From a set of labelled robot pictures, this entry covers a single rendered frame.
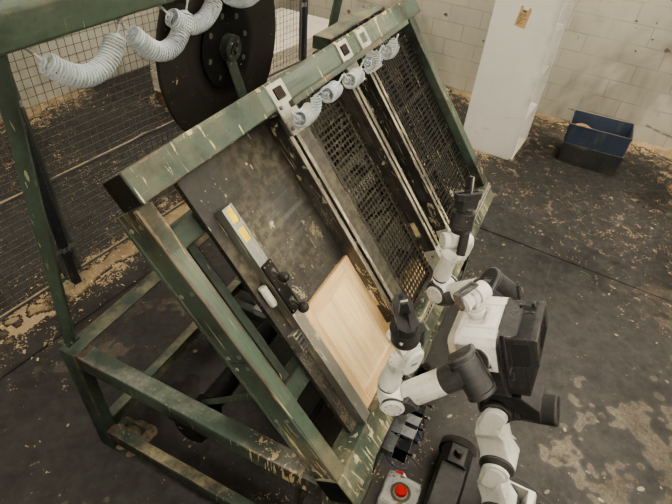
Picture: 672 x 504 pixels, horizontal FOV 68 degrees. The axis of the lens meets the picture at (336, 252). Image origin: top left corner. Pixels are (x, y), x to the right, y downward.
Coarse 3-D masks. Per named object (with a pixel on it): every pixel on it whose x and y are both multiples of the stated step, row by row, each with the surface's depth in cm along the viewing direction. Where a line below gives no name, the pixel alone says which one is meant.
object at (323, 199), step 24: (288, 96) 178; (288, 120) 176; (288, 144) 182; (312, 168) 189; (312, 192) 190; (336, 216) 192; (336, 240) 199; (360, 240) 201; (360, 264) 201; (384, 288) 208; (384, 312) 211
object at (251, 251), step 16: (224, 208) 155; (224, 224) 158; (240, 224) 159; (240, 240) 159; (256, 256) 162; (256, 272) 164; (272, 288) 165; (288, 320) 172; (304, 320) 173; (304, 336) 173; (320, 352) 176; (320, 368) 180; (336, 368) 181; (336, 384) 181; (352, 400) 184
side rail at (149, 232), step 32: (128, 224) 137; (160, 224) 136; (160, 256) 139; (192, 288) 140; (224, 320) 146; (224, 352) 154; (256, 352) 153; (256, 384) 156; (288, 416) 158; (320, 448) 166
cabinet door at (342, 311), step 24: (336, 288) 192; (360, 288) 204; (312, 312) 180; (336, 312) 190; (360, 312) 201; (336, 336) 188; (360, 336) 198; (384, 336) 210; (336, 360) 185; (360, 360) 196; (384, 360) 207; (360, 384) 192
